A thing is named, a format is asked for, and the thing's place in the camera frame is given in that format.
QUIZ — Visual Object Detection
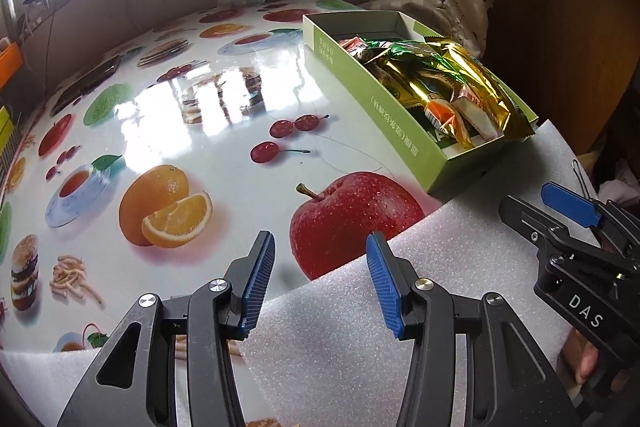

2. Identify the person's right hand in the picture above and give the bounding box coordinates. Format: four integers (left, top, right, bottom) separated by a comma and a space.
562, 332, 606, 386

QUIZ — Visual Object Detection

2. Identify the orange box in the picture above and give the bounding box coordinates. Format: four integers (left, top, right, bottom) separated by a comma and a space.
0, 43, 23, 90

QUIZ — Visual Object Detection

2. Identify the pile of assorted snack packets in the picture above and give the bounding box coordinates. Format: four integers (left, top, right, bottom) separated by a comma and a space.
337, 34, 538, 152

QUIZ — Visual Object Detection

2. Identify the green and white cardboard box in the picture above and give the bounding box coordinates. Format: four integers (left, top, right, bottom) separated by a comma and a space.
301, 10, 541, 198

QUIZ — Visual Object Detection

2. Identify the white foam sheet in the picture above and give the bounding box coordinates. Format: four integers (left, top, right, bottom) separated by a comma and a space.
0, 119, 640, 427

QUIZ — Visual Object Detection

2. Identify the black smartphone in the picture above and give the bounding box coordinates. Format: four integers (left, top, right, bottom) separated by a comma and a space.
50, 55, 121, 116

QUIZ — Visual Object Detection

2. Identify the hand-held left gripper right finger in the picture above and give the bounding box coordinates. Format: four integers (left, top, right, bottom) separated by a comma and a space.
366, 232, 583, 427

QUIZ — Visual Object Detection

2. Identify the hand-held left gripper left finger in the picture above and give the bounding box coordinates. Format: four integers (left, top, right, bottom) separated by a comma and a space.
56, 230, 277, 427

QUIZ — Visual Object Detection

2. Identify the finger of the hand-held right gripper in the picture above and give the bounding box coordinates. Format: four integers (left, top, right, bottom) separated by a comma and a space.
541, 183, 640, 258
499, 195, 632, 279

